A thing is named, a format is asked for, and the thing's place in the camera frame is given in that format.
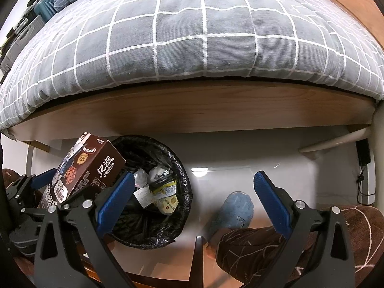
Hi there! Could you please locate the blue slipper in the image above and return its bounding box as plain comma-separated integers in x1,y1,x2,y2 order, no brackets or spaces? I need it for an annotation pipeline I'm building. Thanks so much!
206,191,254,240

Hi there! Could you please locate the teal suitcase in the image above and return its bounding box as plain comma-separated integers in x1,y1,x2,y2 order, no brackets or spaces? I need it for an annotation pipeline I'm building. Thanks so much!
33,0,57,23

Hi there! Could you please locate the wooden headboard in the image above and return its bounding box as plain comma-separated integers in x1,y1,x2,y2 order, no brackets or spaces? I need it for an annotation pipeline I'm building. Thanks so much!
332,0,383,47

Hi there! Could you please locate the grey suitcase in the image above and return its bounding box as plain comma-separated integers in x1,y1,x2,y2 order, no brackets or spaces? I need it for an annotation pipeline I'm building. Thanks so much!
1,15,45,74

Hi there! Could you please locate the brown patterned pyjama leg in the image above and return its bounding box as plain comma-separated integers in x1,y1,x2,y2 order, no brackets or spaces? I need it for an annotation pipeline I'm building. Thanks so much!
215,205,384,288

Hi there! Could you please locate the grey checked bed sheet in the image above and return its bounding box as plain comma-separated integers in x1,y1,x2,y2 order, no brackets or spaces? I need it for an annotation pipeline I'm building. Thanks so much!
1,0,383,129

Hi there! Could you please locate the yogurt cup yellow lid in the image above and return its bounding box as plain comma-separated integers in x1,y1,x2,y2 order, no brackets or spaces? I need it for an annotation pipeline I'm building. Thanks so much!
153,180,178,216

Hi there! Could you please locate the clear plastic bag red print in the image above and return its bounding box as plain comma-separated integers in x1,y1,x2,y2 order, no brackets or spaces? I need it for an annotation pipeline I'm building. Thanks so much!
133,166,172,188

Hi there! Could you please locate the black trash bin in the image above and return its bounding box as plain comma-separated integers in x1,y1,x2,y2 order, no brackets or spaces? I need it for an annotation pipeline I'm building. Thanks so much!
111,135,193,250

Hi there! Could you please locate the wooden bed frame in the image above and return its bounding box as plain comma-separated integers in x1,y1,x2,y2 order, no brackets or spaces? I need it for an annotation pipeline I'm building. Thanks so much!
9,77,376,146

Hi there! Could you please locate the brown cookie box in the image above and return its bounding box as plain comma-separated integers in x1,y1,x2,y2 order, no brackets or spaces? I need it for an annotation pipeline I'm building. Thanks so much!
40,132,126,209

